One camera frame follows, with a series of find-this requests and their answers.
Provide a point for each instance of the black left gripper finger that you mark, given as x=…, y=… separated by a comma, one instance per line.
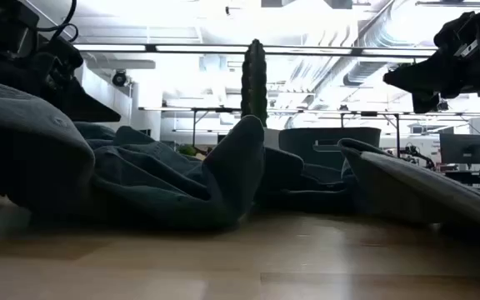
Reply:
x=81, y=108

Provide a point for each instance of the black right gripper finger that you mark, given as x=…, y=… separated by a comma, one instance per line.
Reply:
x=415, y=79
x=425, y=103

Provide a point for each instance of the grey baseball cap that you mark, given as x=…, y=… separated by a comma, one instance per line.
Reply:
x=411, y=187
x=23, y=146

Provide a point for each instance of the dark blue jeans garment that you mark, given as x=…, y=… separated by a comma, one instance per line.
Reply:
x=290, y=179

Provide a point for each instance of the background black robot arm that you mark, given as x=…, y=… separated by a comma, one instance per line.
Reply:
x=417, y=155

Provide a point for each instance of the black computer monitor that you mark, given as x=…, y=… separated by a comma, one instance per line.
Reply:
x=463, y=148

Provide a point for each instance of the long ceiling light bar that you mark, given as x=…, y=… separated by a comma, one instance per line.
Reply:
x=306, y=51

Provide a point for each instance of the green background plant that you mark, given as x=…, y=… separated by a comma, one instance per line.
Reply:
x=188, y=150

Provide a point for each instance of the black framed background table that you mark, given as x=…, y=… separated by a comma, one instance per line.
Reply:
x=206, y=109

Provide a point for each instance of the teal plastic bin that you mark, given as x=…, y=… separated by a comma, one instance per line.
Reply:
x=298, y=146

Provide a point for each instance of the green cactus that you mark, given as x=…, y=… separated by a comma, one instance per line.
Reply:
x=254, y=83

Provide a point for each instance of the black round ceiling camera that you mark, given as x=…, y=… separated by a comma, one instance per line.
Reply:
x=119, y=78

